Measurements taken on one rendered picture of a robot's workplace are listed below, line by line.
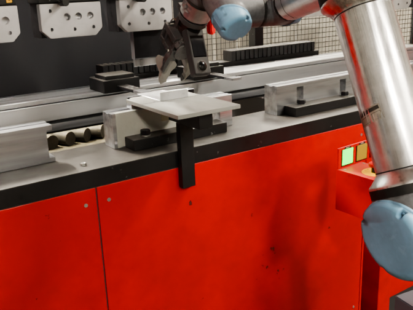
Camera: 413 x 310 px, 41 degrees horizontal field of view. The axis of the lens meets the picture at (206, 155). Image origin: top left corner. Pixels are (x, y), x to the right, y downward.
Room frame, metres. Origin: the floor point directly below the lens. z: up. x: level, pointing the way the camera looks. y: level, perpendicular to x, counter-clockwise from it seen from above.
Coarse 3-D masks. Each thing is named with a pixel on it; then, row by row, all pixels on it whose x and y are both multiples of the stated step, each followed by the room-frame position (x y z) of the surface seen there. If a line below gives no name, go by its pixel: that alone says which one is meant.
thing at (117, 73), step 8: (112, 72) 1.72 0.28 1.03; (120, 72) 1.71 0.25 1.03; (128, 72) 1.70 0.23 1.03; (96, 80) 1.66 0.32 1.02; (104, 80) 1.64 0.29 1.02; (112, 80) 1.64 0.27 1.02; (120, 80) 1.65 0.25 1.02; (128, 80) 1.67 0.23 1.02; (136, 80) 1.68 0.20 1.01; (96, 88) 1.67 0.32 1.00; (104, 88) 1.62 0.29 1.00; (112, 88) 1.64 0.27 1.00; (120, 88) 1.63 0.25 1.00; (128, 88) 1.59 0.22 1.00; (136, 88) 1.59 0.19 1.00
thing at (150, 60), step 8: (136, 32) 1.48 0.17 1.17; (144, 32) 1.50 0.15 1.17; (152, 32) 1.51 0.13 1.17; (160, 32) 1.52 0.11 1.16; (136, 40) 1.48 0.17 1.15; (144, 40) 1.50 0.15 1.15; (152, 40) 1.51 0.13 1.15; (160, 40) 1.52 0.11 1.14; (136, 48) 1.48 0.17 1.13; (144, 48) 1.49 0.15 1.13; (152, 48) 1.51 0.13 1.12; (160, 48) 1.52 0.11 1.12; (136, 56) 1.48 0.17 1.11; (144, 56) 1.49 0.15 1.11; (152, 56) 1.51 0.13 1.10; (136, 64) 1.49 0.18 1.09; (144, 64) 1.50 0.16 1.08; (152, 64) 1.52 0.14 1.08
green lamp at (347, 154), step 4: (348, 148) 1.48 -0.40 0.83; (352, 148) 1.49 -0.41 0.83; (344, 152) 1.47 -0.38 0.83; (348, 152) 1.48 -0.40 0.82; (352, 152) 1.49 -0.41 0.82; (344, 156) 1.47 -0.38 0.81; (348, 156) 1.48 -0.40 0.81; (352, 156) 1.49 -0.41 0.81; (344, 160) 1.47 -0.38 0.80; (348, 160) 1.48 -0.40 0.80; (352, 160) 1.49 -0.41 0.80; (344, 164) 1.47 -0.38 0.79
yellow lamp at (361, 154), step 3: (363, 144) 1.51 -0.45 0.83; (366, 144) 1.52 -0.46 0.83; (357, 147) 1.50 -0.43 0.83; (360, 147) 1.51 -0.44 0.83; (363, 147) 1.52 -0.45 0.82; (366, 147) 1.52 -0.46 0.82; (357, 150) 1.50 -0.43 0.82; (360, 150) 1.51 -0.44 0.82; (363, 150) 1.52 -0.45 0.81; (366, 150) 1.52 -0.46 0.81; (357, 153) 1.50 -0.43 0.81; (360, 153) 1.51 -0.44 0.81; (363, 153) 1.52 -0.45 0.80; (366, 153) 1.52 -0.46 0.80; (357, 156) 1.50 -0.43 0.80; (360, 156) 1.51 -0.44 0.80; (363, 156) 1.52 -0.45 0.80; (366, 156) 1.52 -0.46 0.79; (357, 159) 1.50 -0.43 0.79; (360, 159) 1.51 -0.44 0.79
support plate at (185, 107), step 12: (192, 96) 1.46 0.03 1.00; (204, 96) 1.45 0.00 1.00; (144, 108) 1.36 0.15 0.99; (156, 108) 1.32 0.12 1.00; (168, 108) 1.31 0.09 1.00; (180, 108) 1.31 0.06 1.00; (192, 108) 1.30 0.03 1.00; (204, 108) 1.30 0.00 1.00; (216, 108) 1.29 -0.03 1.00; (228, 108) 1.31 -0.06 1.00
